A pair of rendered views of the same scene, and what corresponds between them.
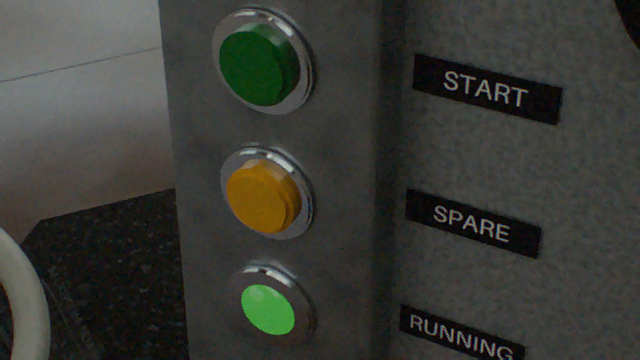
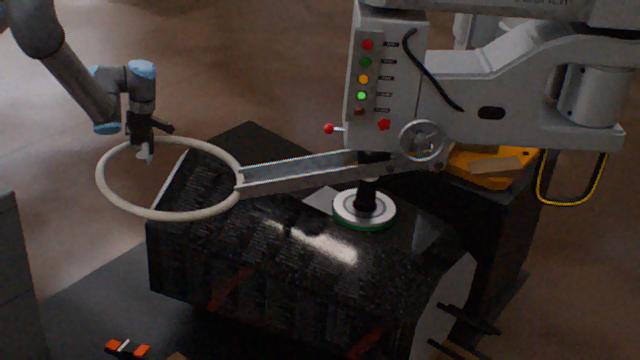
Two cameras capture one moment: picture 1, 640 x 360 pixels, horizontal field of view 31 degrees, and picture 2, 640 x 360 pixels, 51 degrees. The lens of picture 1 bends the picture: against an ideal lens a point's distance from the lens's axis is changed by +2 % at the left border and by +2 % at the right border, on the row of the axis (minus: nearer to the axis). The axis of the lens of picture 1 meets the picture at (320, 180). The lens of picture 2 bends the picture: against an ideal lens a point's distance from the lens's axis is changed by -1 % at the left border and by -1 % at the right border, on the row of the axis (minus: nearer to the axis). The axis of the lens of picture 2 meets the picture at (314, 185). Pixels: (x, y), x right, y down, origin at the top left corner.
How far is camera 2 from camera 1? 1.65 m
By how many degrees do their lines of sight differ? 25
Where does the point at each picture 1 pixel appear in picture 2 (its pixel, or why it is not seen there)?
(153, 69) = (79, 134)
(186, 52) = (354, 62)
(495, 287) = (388, 86)
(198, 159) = (353, 76)
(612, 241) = (402, 76)
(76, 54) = (40, 134)
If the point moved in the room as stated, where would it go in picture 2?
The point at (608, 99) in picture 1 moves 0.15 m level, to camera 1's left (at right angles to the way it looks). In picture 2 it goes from (401, 60) to (355, 66)
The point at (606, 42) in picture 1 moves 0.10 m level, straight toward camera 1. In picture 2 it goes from (401, 54) to (412, 69)
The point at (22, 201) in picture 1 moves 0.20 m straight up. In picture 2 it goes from (60, 192) to (55, 160)
